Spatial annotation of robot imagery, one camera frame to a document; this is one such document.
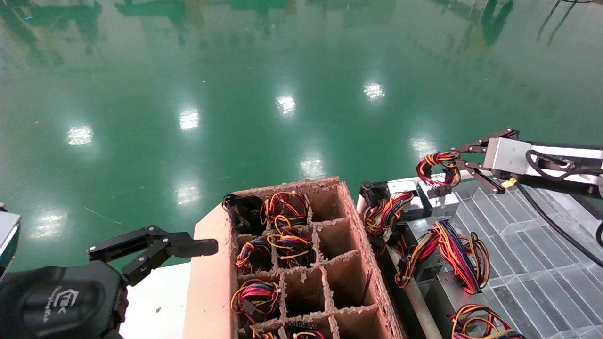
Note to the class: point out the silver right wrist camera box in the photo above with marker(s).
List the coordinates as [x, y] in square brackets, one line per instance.
[506, 156]

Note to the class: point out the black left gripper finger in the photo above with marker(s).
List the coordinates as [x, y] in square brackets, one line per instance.
[198, 247]

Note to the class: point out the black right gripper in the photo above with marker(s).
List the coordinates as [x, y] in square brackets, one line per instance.
[481, 157]

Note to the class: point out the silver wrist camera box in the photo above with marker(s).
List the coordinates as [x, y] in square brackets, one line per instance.
[506, 156]
[8, 240]

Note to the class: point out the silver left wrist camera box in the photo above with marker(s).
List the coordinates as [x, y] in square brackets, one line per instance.
[8, 240]

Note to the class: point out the brown cardboard divider box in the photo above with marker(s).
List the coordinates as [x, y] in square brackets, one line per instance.
[209, 282]

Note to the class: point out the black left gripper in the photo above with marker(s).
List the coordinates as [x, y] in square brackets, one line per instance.
[56, 301]

